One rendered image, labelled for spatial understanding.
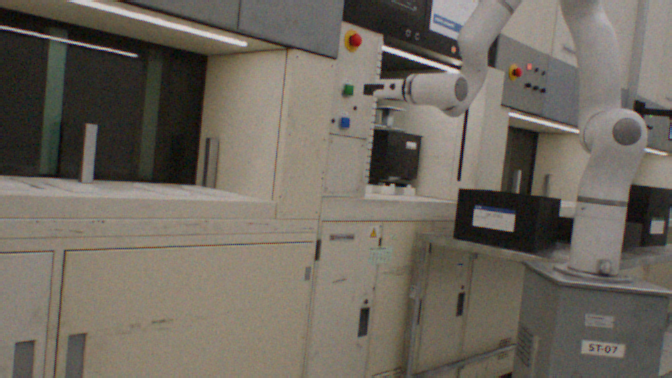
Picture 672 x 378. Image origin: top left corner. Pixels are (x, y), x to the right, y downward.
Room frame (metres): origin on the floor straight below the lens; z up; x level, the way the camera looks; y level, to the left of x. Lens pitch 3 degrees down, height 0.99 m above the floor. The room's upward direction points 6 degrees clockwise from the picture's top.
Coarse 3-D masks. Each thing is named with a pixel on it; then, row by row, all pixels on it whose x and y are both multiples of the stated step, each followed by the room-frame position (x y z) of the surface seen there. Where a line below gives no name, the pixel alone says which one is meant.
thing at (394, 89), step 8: (376, 80) 1.66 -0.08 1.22; (384, 80) 1.63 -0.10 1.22; (392, 80) 1.62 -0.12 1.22; (400, 80) 1.60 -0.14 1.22; (384, 88) 1.63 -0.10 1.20; (392, 88) 1.62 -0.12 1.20; (400, 88) 1.60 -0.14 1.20; (376, 96) 1.65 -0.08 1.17; (384, 96) 1.63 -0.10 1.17; (392, 96) 1.62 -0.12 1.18; (400, 96) 1.61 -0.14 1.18
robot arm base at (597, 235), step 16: (576, 208) 1.51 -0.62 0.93; (592, 208) 1.46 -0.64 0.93; (608, 208) 1.44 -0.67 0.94; (624, 208) 1.46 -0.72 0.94; (576, 224) 1.50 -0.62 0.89; (592, 224) 1.46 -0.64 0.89; (608, 224) 1.44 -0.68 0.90; (624, 224) 1.47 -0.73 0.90; (576, 240) 1.49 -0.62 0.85; (592, 240) 1.45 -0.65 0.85; (608, 240) 1.44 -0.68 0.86; (576, 256) 1.48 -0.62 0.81; (592, 256) 1.45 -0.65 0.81; (608, 256) 1.44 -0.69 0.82; (560, 272) 1.48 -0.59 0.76; (576, 272) 1.44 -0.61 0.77; (592, 272) 1.45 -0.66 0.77; (608, 272) 1.43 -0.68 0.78
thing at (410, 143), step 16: (384, 112) 2.39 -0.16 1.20; (384, 128) 2.40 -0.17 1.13; (384, 144) 2.26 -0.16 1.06; (400, 144) 2.31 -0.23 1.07; (416, 144) 2.38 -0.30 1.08; (384, 160) 2.25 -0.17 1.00; (400, 160) 2.32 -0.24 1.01; (416, 160) 2.39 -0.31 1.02; (384, 176) 2.28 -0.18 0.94; (400, 176) 2.33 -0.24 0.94; (416, 176) 2.40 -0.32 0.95
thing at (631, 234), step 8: (560, 216) 2.23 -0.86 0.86; (568, 216) 2.22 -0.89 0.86; (560, 224) 2.22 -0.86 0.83; (568, 224) 2.20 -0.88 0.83; (632, 224) 2.20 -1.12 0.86; (640, 224) 2.26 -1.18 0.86; (560, 232) 2.21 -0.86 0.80; (568, 232) 2.19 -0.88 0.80; (624, 232) 2.13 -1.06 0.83; (632, 232) 2.19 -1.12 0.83; (640, 232) 2.26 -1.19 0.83; (560, 240) 2.21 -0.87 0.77; (568, 240) 2.19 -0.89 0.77; (624, 240) 2.14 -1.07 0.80; (632, 240) 2.20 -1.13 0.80; (640, 240) 2.27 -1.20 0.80; (624, 248) 2.15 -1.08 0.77; (632, 248) 2.21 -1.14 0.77; (640, 248) 2.27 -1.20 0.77
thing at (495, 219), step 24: (480, 192) 1.93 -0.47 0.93; (504, 192) 2.16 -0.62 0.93; (456, 216) 1.98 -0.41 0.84; (480, 216) 1.93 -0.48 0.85; (504, 216) 1.88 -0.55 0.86; (528, 216) 1.84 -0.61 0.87; (552, 216) 1.97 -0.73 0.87; (480, 240) 1.92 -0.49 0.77; (504, 240) 1.88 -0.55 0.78; (528, 240) 1.83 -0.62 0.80; (552, 240) 2.00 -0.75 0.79
